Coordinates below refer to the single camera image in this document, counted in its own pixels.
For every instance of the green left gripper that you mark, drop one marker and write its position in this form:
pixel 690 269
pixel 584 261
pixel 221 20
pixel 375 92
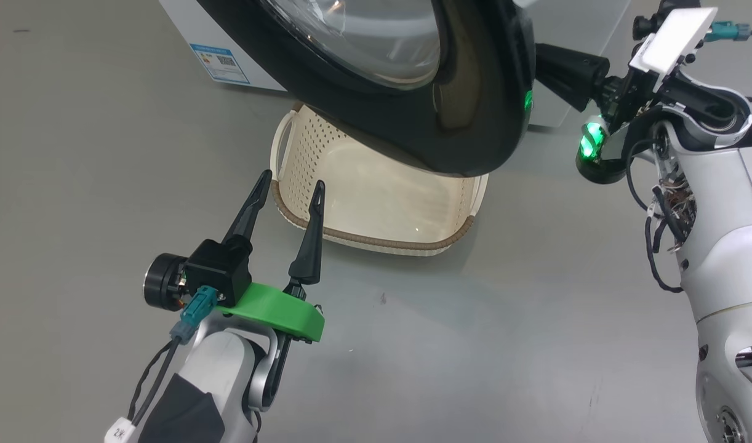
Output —
pixel 277 311

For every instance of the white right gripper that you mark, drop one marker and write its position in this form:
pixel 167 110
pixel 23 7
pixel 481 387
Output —
pixel 674 40

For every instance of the black round glass washer door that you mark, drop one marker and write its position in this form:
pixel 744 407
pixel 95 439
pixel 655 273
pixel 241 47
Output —
pixel 474 123

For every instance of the cream perforated laundry basket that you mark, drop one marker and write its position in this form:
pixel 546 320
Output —
pixel 376 203

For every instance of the white front-loading washing machine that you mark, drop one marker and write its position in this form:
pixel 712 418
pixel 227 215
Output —
pixel 185 24

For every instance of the blue energy label sticker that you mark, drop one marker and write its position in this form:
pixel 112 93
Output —
pixel 221 61

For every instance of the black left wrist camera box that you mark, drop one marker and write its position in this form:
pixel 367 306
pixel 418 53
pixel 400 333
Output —
pixel 219 271

